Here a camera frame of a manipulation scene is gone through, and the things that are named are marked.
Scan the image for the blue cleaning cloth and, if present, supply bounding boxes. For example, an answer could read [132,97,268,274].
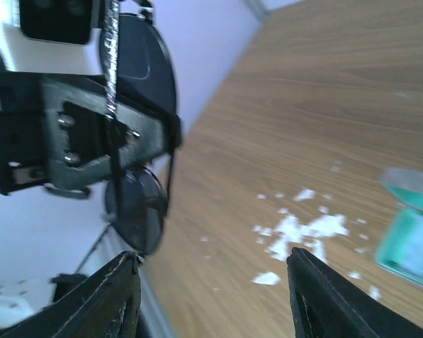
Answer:
[398,213,423,278]

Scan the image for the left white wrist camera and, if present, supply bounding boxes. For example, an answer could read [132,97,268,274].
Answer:
[0,1,104,75]

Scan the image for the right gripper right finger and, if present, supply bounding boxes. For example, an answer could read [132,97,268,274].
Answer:
[286,247,423,338]

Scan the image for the grey glasses case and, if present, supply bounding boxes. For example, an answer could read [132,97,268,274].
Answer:
[375,168,423,287]

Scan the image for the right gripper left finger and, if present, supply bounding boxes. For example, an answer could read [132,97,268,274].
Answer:
[0,251,141,338]

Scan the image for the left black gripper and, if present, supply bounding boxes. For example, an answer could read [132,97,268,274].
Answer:
[0,72,183,196]

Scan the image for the dark lens sunglasses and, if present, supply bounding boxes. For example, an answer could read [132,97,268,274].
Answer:
[99,1,182,256]

